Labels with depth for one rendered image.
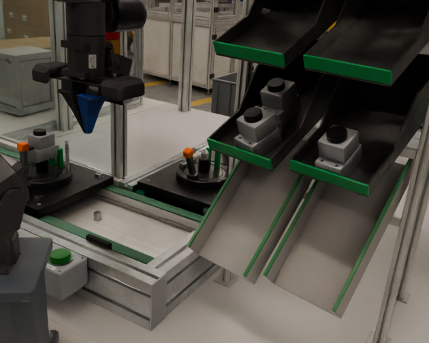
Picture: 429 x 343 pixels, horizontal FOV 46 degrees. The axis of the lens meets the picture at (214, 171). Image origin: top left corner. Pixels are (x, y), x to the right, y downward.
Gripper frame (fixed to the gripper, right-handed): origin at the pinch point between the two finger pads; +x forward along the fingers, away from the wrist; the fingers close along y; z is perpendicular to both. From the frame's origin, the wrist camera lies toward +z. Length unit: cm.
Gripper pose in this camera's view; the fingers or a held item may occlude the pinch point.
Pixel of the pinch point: (87, 112)
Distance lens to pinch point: 82.6
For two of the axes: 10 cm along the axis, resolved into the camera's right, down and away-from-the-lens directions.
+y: -8.5, -2.5, 4.6
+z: 5.2, -2.8, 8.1
